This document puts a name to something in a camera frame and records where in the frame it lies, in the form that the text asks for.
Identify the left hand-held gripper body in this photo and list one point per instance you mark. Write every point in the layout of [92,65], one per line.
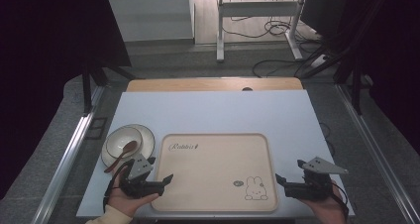
[138,186]

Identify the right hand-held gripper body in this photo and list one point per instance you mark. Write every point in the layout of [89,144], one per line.
[312,184]

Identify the person's left hand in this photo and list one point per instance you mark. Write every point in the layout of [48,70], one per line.
[127,202]

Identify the person's right hand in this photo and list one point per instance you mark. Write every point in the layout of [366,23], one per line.
[325,209]

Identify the white round plate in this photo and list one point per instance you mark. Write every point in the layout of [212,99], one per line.
[148,141]

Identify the brown wooden spoon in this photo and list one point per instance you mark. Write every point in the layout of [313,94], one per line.
[127,148]

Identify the white ceramic bowl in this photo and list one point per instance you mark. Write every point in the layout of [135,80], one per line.
[120,141]

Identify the beige tray with rabbit print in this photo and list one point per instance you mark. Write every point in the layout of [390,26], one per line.
[211,174]

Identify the black metal stand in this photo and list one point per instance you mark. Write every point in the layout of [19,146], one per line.
[87,91]
[356,91]

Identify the wooden desk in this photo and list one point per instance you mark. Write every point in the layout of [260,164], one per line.
[211,84]

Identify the white power strip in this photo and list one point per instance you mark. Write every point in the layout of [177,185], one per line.
[318,60]

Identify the dark curtain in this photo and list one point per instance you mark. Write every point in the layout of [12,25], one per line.
[393,62]
[49,68]

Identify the aluminium rail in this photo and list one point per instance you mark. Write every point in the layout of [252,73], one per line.
[373,144]
[71,154]

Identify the white metal table frame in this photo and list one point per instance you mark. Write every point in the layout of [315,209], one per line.
[257,8]

